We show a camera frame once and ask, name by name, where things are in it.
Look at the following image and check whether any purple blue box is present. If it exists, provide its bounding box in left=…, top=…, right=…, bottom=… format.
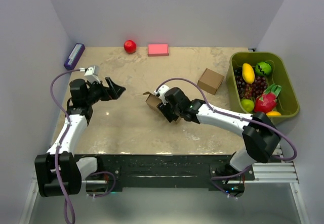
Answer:
left=64, top=43, right=86, bottom=70

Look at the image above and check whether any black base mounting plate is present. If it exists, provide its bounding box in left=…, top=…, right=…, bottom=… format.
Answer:
left=84, top=154, right=255, bottom=197

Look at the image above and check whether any large brown cardboard box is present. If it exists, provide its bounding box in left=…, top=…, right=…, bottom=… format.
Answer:
left=143, top=92, right=180, bottom=123

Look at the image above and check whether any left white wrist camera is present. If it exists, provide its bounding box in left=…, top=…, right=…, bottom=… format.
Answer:
left=79, top=65, right=100, bottom=83

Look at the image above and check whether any pink rectangular box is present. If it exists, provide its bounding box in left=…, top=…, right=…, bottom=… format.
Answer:
left=147, top=44, right=169, bottom=57

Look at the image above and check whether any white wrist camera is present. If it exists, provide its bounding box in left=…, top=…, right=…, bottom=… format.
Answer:
left=79, top=65, right=100, bottom=83
left=153, top=84, right=170, bottom=105

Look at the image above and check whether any red apple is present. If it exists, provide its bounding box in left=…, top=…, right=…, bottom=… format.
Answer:
left=124, top=40, right=137, bottom=54

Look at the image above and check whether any purple grapes bunch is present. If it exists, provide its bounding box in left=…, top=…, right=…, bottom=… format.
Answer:
left=234, top=68, right=268, bottom=100

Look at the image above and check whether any aluminium rail frame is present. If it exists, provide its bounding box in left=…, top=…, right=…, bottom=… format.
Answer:
left=19, top=143, right=309, bottom=224

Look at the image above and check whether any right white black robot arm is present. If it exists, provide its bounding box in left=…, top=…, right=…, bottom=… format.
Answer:
left=153, top=85, right=281, bottom=180

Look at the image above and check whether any small folded cardboard box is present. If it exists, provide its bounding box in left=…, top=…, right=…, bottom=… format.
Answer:
left=197, top=68, right=224, bottom=95

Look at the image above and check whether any orange fruit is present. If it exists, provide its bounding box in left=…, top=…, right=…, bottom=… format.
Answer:
left=266, top=111, right=281, bottom=116

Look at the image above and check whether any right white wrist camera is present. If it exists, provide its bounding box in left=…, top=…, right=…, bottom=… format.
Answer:
left=153, top=84, right=170, bottom=105

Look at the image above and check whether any red dragon fruit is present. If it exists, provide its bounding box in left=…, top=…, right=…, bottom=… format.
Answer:
left=254, top=84, right=281, bottom=113

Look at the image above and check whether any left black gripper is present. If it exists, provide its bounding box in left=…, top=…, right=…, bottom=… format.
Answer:
left=85, top=77, right=125, bottom=105

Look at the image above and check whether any green round fruit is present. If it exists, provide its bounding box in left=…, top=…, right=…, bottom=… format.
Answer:
left=255, top=61, right=272, bottom=76

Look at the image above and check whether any olive green plastic bin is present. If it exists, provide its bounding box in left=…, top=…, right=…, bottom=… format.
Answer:
left=226, top=52, right=300, bottom=125

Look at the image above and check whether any yellow mango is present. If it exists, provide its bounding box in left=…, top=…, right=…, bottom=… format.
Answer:
left=242, top=63, right=255, bottom=84

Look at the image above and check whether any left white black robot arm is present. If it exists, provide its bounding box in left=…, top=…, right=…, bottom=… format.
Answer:
left=34, top=77, right=126, bottom=197

